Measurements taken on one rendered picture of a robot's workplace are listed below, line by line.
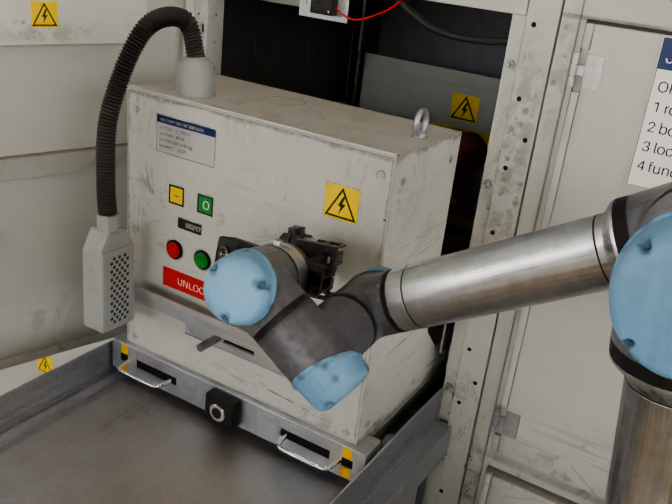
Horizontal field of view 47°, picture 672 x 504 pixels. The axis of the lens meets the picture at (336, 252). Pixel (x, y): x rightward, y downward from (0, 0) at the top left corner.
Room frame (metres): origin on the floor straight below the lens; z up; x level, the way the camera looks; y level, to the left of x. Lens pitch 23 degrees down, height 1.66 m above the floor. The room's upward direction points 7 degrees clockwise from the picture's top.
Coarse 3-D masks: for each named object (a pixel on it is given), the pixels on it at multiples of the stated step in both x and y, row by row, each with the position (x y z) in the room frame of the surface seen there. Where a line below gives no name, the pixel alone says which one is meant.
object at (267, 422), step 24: (120, 336) 1.24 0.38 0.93; (120, 360) 1.22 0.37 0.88; (144, 360) 1.20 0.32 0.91; (168, 360) 1.18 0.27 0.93; (168, 384) 1.17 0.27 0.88; (192, 384) 1.14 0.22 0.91; (216, 384) 1.12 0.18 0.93; (240, 408) 1.09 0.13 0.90; (264, 408) 1.07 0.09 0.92; (264, 432) 1.07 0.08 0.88; (288, 432) 1.04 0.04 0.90; (312, 432) 1.02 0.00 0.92; (312, 456) 1.02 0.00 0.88; (360, 456) 0.98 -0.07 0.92
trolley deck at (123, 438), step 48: (48, 432) 1.04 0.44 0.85; (96, 432) 1.06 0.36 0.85; (144, 432) 1.07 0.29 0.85; (192, 432) 1.09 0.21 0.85; (240, 432) 1.10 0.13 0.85; (432, 432) 1.17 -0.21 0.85; (0, 480) 0.92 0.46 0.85; (48, 480) 0.93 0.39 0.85; (96, 480) 0.94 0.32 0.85; (144, 480) 0.95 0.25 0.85; (192, 480) 0.97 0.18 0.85; (240, 480) 0.98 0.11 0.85; (288, 480) 0.99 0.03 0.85; (336, 480) 1.01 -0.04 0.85
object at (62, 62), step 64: (0, 0) 1.24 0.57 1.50; (64, 0) 1.32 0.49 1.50; (128, 0) 1.40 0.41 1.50; (192, 0) 1.50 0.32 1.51; (0, 64) 1.27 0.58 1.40; (64, 64) 1.34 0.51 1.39; (0, 128) 1.26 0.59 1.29; (64, 128) 1.34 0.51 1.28; (0, 192) 1.26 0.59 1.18; (64, 192) 1.34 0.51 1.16; (0, 256) 1.25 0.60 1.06; (64, 256) 1.34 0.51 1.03; (0, 320) 1.25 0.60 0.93; (64, 320) 1.33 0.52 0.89
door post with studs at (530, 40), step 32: (544, 0) 1.19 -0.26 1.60; (512, 32) 1.21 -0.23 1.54; (544, 32) 1.18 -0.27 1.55; (512, 64) 1.20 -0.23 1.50; (544, 64) 1.18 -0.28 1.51; (512, 96) 1.20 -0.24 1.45; (512, 128) 1.19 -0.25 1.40; (512, 160) 1.19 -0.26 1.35; (480, 192) 1.21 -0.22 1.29; (512, 192) 1.18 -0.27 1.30; (480, 224) 1.21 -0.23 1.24; (512, 224) 1.18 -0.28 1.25; (480, 320) 1.19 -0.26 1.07; (480, 352) 1.18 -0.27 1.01; (448, 384) 1.20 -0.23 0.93; (480, 384) 1.18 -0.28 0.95; (448, 416) 1.20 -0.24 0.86; (448, 448) 1.19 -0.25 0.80; (448, 480) 1.19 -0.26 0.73
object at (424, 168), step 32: (128, 96) 1.23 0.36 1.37; (160, 96) 1.20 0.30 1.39; (224, 96) 1.25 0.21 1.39; (256, 96) 1.27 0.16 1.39; (288, 96) 1.30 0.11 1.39; (128, 128) 1.23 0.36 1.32; (288, 128) 1.08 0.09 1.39; (320, 128) 1.11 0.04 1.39; (352, 128) 1.13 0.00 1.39; (384, 128) 1.15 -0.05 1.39; (448, 128) 1.20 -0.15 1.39; (416, 160) 1.05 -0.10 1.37; (448, 160) 1.16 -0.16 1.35; (416, 192) 1.07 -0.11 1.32; (448, 192) 1.18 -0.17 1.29; (416, 224) 1.09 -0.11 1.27; (384, 256) 1.00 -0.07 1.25; (416, 256) 1.10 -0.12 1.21; (384, 352) 1.04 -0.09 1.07; (416, 352) 1.16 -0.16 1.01; (448, 352) 1.31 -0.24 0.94; (384, 384) 1.06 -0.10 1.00; (416, 384) 1.18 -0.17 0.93; (384, 416) 1.08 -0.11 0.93
